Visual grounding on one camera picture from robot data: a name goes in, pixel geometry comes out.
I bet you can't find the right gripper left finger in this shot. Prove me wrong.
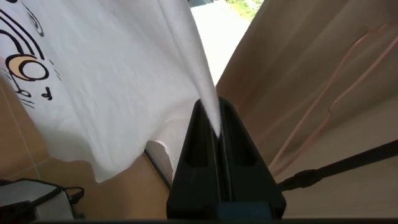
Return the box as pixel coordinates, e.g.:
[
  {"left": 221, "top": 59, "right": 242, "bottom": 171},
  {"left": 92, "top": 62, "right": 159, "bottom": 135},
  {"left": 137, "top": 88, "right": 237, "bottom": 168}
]
[{"left": 166, "top": 98, "right": 224, "bottom": 220}]

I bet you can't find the pink clothes hanger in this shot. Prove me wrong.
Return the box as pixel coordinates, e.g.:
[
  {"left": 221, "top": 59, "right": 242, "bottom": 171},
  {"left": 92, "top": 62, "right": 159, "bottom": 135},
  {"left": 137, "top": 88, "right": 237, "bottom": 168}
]
[{"left": 269, "top": 23, "right": 398, "bottom": 178}]

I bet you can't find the white garment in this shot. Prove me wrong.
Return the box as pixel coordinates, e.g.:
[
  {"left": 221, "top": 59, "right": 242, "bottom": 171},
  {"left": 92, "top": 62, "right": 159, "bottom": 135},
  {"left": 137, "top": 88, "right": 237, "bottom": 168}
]
[{"left": 0, "top": 0, "right": 223, "bottom": 184}]

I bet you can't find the black clothes rack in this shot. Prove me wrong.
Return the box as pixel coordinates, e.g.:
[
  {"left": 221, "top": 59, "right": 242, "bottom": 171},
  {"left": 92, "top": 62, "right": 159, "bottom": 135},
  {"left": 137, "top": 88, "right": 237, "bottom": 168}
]
[{"left": 144, "top": 139, "right": 398, "bottom": 192}]

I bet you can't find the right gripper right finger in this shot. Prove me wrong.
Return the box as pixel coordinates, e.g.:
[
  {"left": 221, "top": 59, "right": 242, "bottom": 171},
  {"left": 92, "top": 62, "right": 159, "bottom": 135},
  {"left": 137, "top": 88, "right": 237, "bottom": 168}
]
[{"left": 217, "top": 96, "right": 287, "bottom": 220}]

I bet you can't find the beige curtain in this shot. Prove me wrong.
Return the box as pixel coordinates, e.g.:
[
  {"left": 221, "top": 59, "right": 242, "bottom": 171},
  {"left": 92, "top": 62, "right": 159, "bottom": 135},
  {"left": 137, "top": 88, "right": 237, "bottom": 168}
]
[{"left": 215, "top": 0, "right": 398, "bottom": 184}]

